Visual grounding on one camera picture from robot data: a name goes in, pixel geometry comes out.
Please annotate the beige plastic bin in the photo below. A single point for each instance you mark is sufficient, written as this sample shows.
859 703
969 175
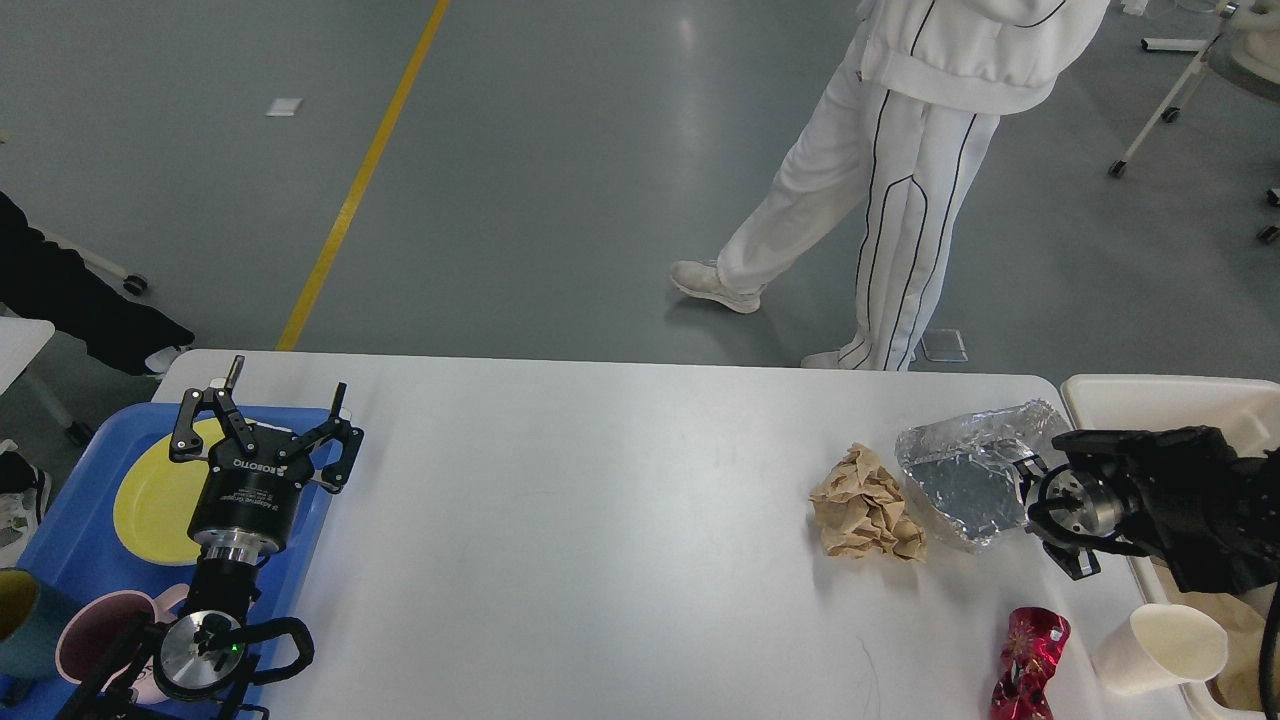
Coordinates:
1246 412

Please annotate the person in black trousers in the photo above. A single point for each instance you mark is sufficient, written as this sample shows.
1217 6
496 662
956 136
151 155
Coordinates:
41 280

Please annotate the teal cup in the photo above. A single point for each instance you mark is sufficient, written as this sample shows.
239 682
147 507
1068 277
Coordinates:
33 616

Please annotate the person in white tracksuit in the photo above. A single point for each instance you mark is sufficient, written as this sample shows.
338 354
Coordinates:
900 132

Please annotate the pink HOME mug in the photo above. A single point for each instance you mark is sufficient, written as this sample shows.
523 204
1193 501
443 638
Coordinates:
95 640

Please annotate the white side table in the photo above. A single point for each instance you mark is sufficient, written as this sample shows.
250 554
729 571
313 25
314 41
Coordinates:
21 341

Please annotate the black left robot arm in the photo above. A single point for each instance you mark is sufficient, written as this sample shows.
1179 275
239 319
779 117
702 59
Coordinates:
212 652

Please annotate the yellow plastic plate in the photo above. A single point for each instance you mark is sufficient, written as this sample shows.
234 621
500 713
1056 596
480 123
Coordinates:
155 504

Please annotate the foil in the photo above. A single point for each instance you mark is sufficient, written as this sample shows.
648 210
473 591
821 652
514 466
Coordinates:
958 476

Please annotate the brown paper in bin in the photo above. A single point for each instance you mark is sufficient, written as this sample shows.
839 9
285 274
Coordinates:
1234 693

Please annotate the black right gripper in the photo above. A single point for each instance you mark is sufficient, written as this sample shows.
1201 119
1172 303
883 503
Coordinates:
1071 515

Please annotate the crushed red can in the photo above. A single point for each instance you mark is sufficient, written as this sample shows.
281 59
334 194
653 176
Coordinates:
1030 657

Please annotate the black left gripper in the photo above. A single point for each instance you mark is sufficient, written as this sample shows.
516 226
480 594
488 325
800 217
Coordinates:
245 495

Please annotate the crumpled brown paper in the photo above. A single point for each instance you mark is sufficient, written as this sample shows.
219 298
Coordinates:
859 508

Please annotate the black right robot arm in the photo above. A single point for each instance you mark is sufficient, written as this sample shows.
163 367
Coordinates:
1182 496

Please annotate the right floor plate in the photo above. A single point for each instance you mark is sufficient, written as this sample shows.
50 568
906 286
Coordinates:
940 345

